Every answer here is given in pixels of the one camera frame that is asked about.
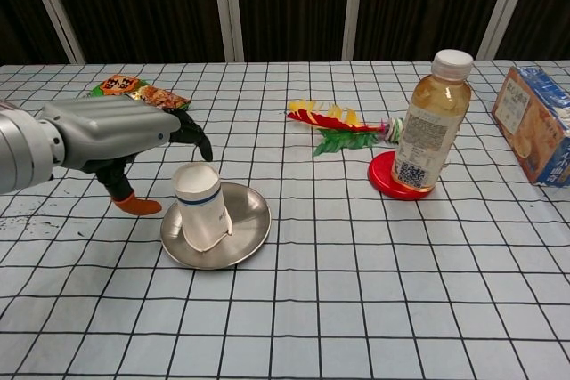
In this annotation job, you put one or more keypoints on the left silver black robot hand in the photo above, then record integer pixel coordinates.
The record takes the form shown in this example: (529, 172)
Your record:
(111, 131)

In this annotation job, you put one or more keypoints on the white paper cup blue band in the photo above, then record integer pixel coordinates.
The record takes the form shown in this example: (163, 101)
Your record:
(202, 215)

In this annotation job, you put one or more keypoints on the round metal plate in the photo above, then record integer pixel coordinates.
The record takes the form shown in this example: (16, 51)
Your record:
(249, 211)

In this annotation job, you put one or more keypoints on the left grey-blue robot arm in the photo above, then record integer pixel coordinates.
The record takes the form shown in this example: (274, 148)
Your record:
(20, 148)

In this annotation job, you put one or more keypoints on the green snack bag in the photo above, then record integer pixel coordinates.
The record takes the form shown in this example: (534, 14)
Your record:
(120, 85)

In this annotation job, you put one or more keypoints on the colourful feather shuttlecock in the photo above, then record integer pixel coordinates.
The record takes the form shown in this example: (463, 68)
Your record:
(343, 124)

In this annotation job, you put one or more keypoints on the red round coaster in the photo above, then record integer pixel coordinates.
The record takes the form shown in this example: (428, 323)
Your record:
(378, 175)

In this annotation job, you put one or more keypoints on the checkered tablecloth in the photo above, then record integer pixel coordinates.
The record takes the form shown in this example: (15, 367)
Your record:
(356, 286)

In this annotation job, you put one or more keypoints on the tea bottle white cap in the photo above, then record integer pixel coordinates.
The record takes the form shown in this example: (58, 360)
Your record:
(429, 131)

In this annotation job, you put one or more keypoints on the blue biscuit box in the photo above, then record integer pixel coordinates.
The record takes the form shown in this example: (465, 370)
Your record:
(530, 126)

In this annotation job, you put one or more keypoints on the white metal frame post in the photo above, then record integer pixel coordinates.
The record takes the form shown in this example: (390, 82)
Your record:
(505, 2)
(354, 6)
(53, 10)
(227, 10)

